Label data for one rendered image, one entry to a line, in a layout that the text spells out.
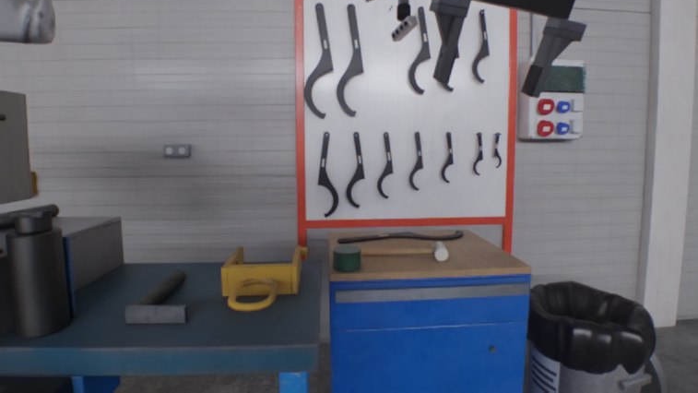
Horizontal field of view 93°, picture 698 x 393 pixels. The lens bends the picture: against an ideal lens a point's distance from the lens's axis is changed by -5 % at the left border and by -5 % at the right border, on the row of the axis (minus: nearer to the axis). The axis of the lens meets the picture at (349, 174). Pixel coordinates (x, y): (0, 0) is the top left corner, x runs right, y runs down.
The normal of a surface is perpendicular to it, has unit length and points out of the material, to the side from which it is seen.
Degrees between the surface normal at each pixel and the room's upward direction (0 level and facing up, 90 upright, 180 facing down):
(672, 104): 90
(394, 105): 90
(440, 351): 90
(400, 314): 90
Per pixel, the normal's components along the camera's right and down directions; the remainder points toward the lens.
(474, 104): 0.07, 0.08
